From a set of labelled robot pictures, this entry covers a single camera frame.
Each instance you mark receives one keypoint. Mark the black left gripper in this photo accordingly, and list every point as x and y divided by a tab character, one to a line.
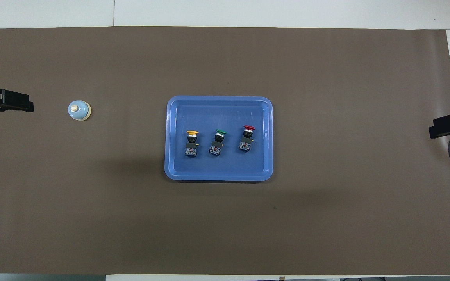
10	99

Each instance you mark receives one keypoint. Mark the brown table mat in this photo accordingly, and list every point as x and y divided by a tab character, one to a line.
225	226

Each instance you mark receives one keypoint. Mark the red mushroom push button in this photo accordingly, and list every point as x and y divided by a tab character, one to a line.
245	142

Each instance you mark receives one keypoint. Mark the light blue call bell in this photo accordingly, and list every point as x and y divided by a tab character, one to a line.
79	111

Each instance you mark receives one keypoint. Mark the green mushroom push button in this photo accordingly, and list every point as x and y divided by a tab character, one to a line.
216	146

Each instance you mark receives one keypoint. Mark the blue plastic tray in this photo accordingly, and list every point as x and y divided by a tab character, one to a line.
219	113

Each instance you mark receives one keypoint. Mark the yellow mushroom push button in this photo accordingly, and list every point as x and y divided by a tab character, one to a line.
191	148

